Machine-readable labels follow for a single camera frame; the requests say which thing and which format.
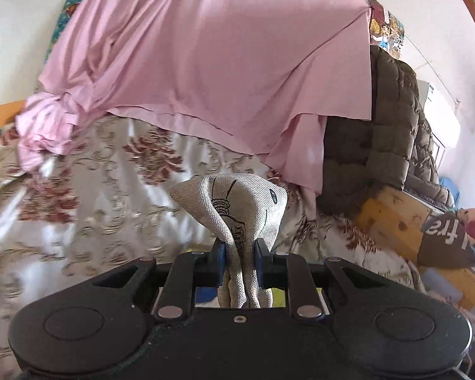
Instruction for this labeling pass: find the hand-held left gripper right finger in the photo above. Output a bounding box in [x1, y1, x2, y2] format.
[255, 241, 389, 320]

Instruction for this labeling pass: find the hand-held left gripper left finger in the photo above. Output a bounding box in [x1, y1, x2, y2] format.
[93, 241, 226, 320]

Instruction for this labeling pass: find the cartoon printed cardboard box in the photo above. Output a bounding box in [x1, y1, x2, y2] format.
[192, 250, 325, 309]

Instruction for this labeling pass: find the beige drawstring bag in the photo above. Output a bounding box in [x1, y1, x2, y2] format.
[169, 173, 288, 309]

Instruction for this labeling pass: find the floral satin bedspread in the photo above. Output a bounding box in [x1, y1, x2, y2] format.
[0, 115, 428, 380]

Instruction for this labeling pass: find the olive quilted jacket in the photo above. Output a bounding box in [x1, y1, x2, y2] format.
[317, 45, 456, 216]

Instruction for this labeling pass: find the brown printed cloth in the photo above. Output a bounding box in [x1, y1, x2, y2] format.
[415, 210, 475, 270]

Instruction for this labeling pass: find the blue plastic bag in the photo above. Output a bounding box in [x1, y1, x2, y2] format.
[439, 176, 460, 208]

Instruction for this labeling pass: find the pink hanging sheet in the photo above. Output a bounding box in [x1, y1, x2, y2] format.
[16, 0, 373, 210]

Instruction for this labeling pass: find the white air conditioner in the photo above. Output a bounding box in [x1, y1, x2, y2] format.
[415, 79, 462, 149]

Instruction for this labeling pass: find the knotty wooden bed frame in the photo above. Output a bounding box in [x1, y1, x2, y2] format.
[356, 186, 475, 309]

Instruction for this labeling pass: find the slatted wooden bed rail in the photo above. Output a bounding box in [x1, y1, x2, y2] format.
[0, 101, 26, 147]

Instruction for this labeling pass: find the colourful cartoon wall poster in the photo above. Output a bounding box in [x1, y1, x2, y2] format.
[368, 0, 406, 60]

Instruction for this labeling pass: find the teal wall poster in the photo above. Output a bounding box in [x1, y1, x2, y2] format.
[43, 0, 90, 64]

